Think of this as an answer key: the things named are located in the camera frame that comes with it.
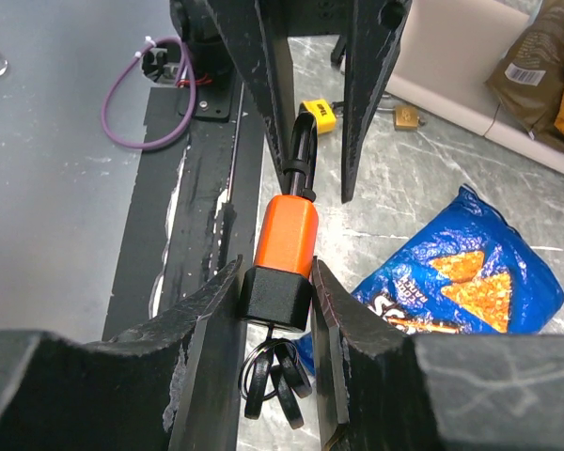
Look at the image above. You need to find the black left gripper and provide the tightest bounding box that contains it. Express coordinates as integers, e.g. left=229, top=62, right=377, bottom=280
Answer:
left=169, top=0, right=412, bottom=203

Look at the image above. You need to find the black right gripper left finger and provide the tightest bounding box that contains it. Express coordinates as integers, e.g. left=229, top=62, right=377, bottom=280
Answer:
left=0, top=260, right=244, bottom=450

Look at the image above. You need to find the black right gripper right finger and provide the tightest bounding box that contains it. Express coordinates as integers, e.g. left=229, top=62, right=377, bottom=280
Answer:
left=311, top=260, right=564, bottom=450

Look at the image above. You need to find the orange padlock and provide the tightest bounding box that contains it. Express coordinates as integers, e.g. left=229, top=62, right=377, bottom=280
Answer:
left=238, top=111, right=319, bottom=333

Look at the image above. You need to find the yellow padlock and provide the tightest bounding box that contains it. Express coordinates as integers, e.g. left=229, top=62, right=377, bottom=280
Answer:
left=300, top=99, right=337, bottom=135

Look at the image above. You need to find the brass padlock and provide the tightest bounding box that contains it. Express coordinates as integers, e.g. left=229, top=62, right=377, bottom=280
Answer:
left=378, top=94, right=427, bottom=132

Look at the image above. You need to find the beige checkered shelf rack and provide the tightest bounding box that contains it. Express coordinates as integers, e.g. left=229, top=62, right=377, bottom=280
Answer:
left=386, top=0, right=564, bottom=175

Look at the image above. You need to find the blue Doritos chip bag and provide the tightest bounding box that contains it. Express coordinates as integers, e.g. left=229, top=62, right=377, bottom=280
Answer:
left=295, top=183, right=564, bottom=377

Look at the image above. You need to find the brown snack bag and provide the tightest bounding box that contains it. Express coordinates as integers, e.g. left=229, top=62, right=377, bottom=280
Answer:
left=485, top=1, right=564, bottom=152

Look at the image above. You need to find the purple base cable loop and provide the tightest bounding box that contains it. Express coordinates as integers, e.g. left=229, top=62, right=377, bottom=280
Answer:
left=102, top=36, right=198, bottom=151

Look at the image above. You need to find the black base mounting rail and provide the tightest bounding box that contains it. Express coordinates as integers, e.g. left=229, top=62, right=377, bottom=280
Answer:
left=102, top=79, right=264, bottom=344

